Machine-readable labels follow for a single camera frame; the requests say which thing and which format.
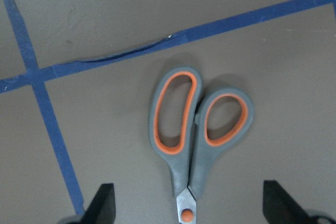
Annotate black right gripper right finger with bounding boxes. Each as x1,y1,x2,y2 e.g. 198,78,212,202
262,180,318,224

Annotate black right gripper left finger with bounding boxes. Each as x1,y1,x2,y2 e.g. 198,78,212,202
82,183,116,224

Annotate grey orange scissors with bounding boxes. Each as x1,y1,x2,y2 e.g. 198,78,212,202
148,66,254,223

